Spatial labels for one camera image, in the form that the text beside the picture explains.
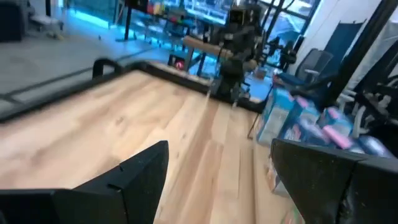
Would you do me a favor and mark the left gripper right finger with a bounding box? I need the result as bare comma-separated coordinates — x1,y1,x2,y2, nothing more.
270,138,398,224

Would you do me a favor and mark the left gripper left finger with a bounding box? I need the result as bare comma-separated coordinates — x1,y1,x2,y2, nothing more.
52,140,170,224

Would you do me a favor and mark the grey office chair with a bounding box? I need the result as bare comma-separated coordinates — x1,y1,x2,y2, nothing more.
273,48,335,94

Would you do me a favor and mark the red-lit black device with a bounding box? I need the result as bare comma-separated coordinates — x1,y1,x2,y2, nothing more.
167,54,187,71

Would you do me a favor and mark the black arched clamp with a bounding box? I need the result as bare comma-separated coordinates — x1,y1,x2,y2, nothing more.
92,58,124,78

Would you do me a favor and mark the wooden workbench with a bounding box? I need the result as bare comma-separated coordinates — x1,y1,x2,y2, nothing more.
182,35,259,68

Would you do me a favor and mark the black metal table frame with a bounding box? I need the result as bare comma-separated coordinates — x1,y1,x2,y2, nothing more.
0,0,398,124

